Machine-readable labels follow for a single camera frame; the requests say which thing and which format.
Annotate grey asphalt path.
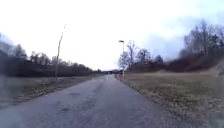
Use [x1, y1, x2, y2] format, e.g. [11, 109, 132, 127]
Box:
[0, 73, 201, 128]

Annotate bare trees and bushes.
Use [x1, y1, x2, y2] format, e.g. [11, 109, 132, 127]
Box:
[117, 20, 224, 74]

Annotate street lamp pole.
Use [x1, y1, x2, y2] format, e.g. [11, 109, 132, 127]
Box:
[118, 39, 126, 80]

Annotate dry grass field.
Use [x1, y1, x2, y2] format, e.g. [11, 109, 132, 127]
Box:
[114, 63, 224, 128]

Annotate thin leaning pole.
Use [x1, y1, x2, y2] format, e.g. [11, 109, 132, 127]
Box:
[54, 23, 67, 80]

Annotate grass verge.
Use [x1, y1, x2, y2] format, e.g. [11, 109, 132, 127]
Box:
[0, 73, 106, 109]

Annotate row of dark trees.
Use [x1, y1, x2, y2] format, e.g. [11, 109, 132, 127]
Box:
[0, 42, 104, 78]

